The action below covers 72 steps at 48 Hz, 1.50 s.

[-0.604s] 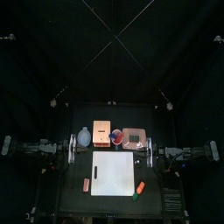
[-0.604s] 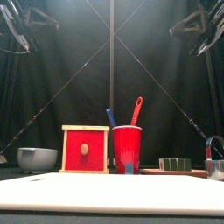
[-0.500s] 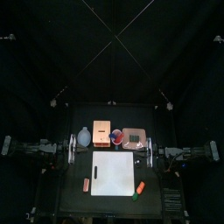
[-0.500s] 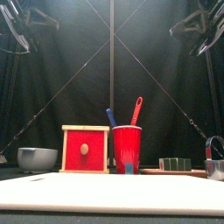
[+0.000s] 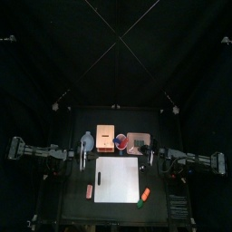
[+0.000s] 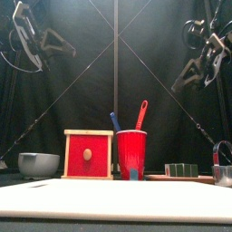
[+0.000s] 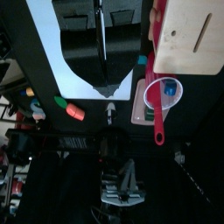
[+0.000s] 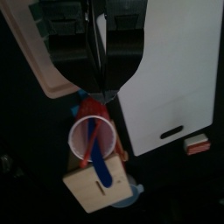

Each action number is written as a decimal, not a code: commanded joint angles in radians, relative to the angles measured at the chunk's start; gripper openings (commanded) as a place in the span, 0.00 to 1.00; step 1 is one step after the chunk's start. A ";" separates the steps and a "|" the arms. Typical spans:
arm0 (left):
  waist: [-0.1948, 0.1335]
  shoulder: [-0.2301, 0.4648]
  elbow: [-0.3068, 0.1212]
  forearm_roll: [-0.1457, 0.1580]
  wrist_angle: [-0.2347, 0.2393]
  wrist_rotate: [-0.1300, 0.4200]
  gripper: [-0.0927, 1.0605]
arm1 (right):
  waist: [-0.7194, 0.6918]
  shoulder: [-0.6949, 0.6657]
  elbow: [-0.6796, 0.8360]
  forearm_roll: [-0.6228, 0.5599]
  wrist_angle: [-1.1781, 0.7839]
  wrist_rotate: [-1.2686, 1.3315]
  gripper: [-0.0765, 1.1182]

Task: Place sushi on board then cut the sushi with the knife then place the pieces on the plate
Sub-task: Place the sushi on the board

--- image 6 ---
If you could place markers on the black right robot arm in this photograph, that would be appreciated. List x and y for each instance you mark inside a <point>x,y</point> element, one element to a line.
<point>224,18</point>

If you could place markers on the green sushi roll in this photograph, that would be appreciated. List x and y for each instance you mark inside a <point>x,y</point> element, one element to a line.
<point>181,170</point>

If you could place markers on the wooden cutting board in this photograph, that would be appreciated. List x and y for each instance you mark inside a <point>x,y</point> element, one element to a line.
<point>181,178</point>

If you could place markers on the white board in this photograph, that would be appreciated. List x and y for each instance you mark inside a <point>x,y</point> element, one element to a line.
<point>114,198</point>

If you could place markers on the black backdrop cloth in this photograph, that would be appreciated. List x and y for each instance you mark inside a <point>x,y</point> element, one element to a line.
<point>151,45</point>

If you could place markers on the red plastic cup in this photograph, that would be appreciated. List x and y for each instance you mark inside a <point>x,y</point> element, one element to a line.
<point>131,151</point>

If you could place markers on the grey bowl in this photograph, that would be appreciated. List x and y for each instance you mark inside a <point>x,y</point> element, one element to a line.
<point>37,164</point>

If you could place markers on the blue tape piece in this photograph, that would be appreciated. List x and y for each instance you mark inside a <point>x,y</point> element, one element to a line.
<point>133,174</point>

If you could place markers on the red wooden box with knob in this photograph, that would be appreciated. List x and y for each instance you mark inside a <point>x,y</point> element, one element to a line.
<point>87,164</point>

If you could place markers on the grey vertical frame pole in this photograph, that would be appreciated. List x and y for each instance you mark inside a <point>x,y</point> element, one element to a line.
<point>115,60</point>

